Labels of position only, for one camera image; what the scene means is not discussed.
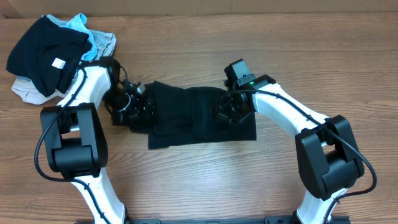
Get black polo shirt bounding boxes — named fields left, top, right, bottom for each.
left=128, top=81, right=257, bottom=149

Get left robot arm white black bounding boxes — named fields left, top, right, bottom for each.
left=34, top=57, right=155, bottom=223

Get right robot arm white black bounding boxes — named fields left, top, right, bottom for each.
left=215, top=73, right=364, bottom=223

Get light denim jeans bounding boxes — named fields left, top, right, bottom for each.
left=81, top=29, right=117, bottom=61

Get folded black garment on pile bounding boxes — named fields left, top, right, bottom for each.
left=6, top=17, right=87, bottom=96

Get light blue garment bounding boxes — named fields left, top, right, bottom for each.
left=46, top=13, right=97, bottom=61

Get beige folded garment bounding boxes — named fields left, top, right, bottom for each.
left=11, top=77, right=76, bottom=105

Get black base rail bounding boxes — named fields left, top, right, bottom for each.
left=125, top=215, right=300, bottom=224

